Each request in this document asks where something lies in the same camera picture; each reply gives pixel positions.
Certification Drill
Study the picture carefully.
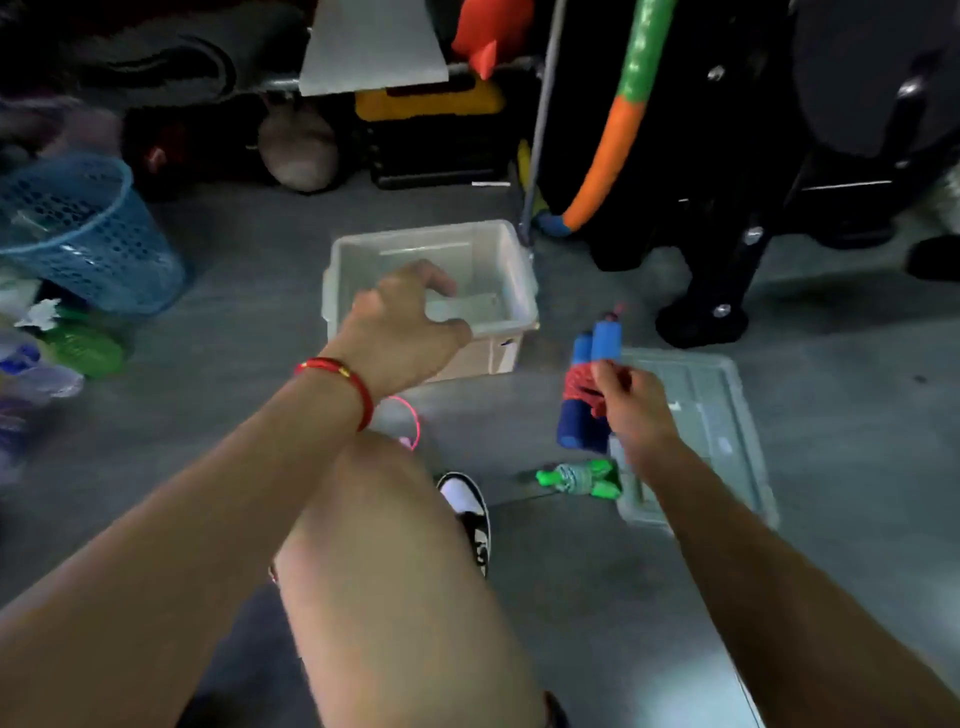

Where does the person's right leg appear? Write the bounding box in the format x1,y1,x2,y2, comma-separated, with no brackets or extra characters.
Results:
270,432,549,728

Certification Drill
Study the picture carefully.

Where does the yellow black case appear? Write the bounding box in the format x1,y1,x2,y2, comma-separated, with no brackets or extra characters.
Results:
354,78,509,189

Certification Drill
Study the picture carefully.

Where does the red rope blue-handled jump rope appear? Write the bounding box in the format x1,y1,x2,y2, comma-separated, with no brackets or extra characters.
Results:
556,307,629,456

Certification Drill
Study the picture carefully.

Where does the brown ball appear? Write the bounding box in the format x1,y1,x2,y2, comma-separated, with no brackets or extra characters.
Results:
256,102,344,195

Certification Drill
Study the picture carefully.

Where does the grey folded mat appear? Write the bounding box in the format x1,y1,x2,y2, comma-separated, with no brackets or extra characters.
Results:
60,0,317,110

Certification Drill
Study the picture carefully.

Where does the multicoloured hula hoop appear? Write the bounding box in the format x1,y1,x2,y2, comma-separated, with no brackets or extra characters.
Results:
517,0,680,239

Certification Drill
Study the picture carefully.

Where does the red string bracelet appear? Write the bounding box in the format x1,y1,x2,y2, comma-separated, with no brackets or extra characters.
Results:
292,355,377,432

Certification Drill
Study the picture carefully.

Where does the pink thick handled jump rope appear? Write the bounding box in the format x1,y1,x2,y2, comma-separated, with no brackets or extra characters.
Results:
375,393,425,452

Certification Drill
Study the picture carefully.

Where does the white metal pole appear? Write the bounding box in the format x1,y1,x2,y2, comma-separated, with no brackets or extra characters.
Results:
516,0,569,245

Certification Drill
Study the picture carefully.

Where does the blue mesh plastic basket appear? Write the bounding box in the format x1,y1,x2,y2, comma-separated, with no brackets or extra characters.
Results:
0,153,192,320

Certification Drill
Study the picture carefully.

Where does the grey flat board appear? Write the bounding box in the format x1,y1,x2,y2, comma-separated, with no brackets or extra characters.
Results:
300,0,452,98

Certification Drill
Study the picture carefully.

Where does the person's left hand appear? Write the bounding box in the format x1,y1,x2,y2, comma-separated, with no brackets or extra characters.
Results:
322,261,474,404

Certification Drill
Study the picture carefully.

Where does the green jump rope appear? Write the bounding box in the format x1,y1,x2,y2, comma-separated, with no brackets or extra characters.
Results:
535,457,624,503

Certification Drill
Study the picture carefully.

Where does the green spray bottle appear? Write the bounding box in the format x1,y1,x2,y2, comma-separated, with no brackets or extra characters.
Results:
22,297,129,381

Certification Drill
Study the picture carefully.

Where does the person's right forearm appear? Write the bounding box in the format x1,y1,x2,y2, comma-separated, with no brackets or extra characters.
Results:
637,435,960,728

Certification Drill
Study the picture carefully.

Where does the person's left forearm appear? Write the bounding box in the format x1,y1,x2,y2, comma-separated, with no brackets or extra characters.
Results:
0,367,369,728

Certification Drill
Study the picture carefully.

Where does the black maroon exercise machine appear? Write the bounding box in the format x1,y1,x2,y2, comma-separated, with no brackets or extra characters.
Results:
532,0,960,350

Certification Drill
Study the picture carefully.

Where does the white plastic bin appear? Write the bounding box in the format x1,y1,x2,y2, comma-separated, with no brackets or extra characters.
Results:
321,219,542,383

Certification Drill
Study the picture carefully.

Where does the small plastic water bottle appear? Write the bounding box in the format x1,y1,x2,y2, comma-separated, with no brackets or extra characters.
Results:
0,337,84,414

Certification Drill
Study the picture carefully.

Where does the black white right shoe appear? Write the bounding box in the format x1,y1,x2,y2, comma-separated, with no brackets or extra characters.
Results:
435,471,494,579

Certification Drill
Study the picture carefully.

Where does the person's right hand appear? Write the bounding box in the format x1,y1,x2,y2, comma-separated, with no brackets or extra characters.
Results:
592,360,684,482

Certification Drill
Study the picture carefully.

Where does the black red inflatable toy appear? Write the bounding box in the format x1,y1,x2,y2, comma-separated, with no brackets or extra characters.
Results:
450,0,537,81

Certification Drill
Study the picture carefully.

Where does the white bin lid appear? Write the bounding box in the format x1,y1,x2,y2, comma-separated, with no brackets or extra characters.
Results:
607,349,782,530

